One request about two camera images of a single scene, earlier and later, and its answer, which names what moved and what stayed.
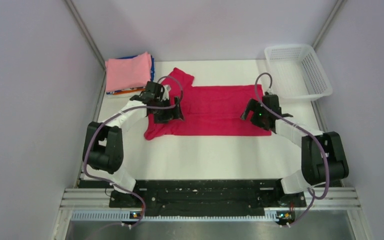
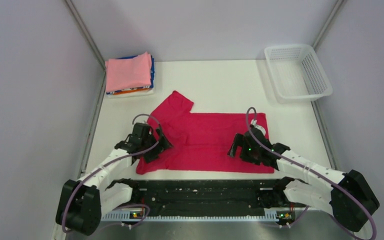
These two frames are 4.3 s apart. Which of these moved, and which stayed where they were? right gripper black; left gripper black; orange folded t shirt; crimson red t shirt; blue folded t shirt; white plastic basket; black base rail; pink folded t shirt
Moved: right gripper black; left gripper black; crimson red t shirt
Stayed: blue folded t shirt; orange folded t shirt; black base rail; pink folded t shirt; white plastic basket
